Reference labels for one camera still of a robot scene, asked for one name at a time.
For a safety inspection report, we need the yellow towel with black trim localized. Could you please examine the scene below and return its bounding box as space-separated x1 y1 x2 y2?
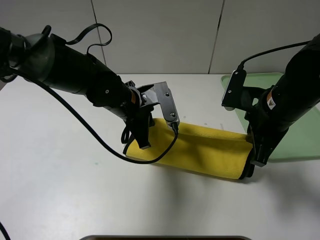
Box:
123 118 254 180

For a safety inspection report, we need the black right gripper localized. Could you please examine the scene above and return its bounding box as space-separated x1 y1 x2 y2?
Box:
240 86 290 167

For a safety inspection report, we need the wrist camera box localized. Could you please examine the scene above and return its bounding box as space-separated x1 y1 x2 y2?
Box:
221 69 247 111
153 81 180 125

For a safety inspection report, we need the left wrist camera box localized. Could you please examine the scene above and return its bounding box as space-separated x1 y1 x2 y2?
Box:
153 81 180 125

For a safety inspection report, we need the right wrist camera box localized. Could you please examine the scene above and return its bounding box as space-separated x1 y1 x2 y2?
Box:
221 69 247 111

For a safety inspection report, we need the black left camera cable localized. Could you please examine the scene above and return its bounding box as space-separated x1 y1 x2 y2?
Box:
0 23 180 240

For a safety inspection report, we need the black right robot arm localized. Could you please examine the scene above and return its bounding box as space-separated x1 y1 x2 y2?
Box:
245 35 320 167

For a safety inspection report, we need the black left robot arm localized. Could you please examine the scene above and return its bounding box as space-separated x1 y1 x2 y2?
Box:
0 26 153 149

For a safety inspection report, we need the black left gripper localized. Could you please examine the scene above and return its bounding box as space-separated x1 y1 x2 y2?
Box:
123 80 156 150

